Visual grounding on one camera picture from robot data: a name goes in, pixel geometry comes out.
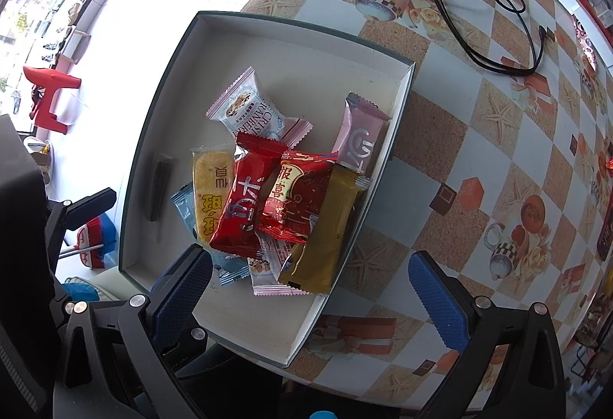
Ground yellow rice cracker packet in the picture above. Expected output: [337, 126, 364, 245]
[192, 146, 238, 247]

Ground red snack packet pale characters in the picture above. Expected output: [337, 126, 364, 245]
[209, 133, 288, 259]

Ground pink patterned shiny packet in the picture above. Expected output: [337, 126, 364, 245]
[572, 14, 599, 75]

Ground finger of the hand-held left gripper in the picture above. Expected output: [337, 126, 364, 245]
[160, 326, 210, 379]
[45, 188, 117, 233]

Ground red plastic stool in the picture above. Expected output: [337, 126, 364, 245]
[23, 65, 82, 130]

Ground red snack packet gold label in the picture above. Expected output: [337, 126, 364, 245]
[259, 150, 338, 245]

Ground white cardboard box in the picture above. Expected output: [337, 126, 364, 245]
[117, 10, 416, 369]

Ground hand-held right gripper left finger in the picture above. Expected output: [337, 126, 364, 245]
[54, 243, 214, 419]

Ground light blue snack packet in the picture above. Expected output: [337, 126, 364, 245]
[171, 182, 252, 286]

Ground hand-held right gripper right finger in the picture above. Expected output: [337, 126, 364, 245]
[408, 250, 567, 419]

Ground mauve snack packet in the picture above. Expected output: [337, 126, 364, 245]
[330, 92, 392, 175]

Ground red and blue brush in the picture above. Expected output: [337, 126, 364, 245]
[60, 215, 118, 269]

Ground white open box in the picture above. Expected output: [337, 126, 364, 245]
[57, 29, 92, 63]

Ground pink edged cranberry crisp packet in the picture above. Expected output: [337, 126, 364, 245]
[246, 228, 300, 296]
[206, 67, 313, 147]

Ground black cable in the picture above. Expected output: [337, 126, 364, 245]
[365, 0, 551, 76]

